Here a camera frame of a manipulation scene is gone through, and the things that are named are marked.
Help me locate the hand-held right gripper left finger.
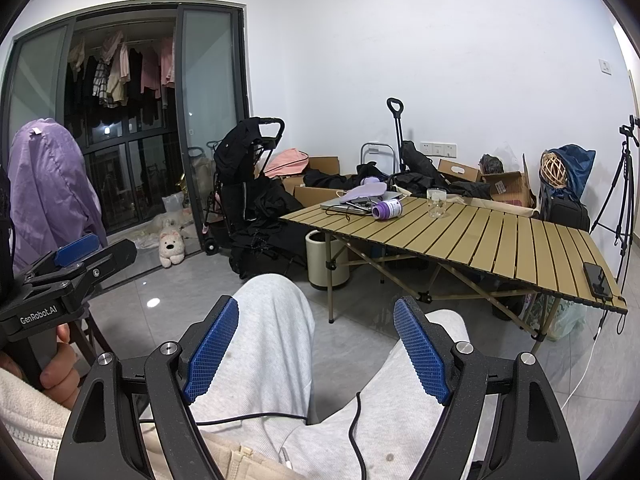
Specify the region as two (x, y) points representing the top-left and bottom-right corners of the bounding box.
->
(52, 295), (241, 480)

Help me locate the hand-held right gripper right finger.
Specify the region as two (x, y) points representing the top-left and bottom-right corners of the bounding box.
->
(392, 296), (581, 480)

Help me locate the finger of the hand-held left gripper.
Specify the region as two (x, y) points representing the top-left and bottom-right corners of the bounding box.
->
(22, 238), (139, 306)
(22, 232), (104, 283)

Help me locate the person's left forearm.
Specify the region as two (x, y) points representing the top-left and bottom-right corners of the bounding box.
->
(0, 367), (77, 478)

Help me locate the person's left hand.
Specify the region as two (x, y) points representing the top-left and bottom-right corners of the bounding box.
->
(0, 322), (82, 409)

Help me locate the white plush toy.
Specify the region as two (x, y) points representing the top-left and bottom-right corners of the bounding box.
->
(158, 230), (187, 269)

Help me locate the dark wooden chair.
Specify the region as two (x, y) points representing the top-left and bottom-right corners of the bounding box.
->
(70, 304), (119, 367)

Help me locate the purple jacket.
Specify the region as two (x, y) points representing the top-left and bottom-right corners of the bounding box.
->
(7, 118), (109, 277)

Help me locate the person's right leg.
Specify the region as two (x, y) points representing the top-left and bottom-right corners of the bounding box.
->
(280, 309), (472, 480)

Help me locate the cream hoodie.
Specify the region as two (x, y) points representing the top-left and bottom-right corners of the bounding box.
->
(132, 420), (303, 480)

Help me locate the black bag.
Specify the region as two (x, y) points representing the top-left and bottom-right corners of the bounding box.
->
(228, 178), (313, 282)

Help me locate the cream waste bin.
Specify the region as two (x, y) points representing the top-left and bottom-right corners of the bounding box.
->
(305, 230), (351, 290)

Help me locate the tan slatted folding table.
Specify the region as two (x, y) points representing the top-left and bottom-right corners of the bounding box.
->
(278, 195), (629, 357)

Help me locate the patterned plastic bag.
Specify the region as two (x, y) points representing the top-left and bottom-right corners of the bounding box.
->
(522, 291), (588, 342)

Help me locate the purple bottle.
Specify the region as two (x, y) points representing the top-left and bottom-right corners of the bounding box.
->
(370, 198), (404, 221)

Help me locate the black stroller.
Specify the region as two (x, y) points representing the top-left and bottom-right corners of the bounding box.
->
(201, 117), (286, 257)

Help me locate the clear glass cup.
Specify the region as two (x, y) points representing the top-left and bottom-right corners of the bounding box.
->
(426, 187), (448, 219)

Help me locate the sliding glass door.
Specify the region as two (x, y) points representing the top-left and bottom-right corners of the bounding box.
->
(7, 3), (252, 241)

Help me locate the silver laptop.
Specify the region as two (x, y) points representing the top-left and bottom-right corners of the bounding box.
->
(320, 190), (404, 216)

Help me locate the purple pouch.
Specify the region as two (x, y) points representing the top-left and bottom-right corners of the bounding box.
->
(339, 182), (389, 203)

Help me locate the pile of black clothes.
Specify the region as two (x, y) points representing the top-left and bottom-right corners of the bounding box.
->
(302, 140), (494, 202)

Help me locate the row of hanging clothes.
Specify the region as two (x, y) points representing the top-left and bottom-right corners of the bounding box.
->
(64, 29), (177, 112)

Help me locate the open cardboard box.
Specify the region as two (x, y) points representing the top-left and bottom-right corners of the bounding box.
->
(280, 155), (347, 209)

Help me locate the cardboard box with red label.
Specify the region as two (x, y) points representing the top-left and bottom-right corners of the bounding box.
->
(481, 154), (539, 209)

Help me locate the pink bag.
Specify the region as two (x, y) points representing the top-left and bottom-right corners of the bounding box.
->
(263, 148), (311, 179)

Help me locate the black smartphone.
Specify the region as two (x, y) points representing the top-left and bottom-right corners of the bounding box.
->
(583, 261), (614, 297)

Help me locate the wicker ball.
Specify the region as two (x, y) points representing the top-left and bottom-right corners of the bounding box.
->
(540, 152), (571, 187)

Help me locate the blue bag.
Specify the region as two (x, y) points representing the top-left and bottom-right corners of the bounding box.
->
(554, 143), (597, 202)

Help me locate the black tripod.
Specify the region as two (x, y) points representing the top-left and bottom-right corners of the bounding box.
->
(589, 114), (640, 292)

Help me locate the black cable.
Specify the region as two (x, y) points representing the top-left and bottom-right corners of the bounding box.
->
(134, 390), (375, 480)

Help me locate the white charging cable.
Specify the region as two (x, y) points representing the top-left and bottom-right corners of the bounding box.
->
(560, 302), (615, 411)

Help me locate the cardboard box with handle slot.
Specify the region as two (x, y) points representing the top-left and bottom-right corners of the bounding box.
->
(437, 158), (484, 184)

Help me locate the white wall outlet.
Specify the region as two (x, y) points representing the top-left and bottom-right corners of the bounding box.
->
(420, 141), (460, 157)

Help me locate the white metal frame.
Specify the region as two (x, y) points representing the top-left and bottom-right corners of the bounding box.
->
(360, 142), (397, 167)

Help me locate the black wagon handle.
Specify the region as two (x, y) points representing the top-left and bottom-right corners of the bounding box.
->
(386, 97), (409, 175)

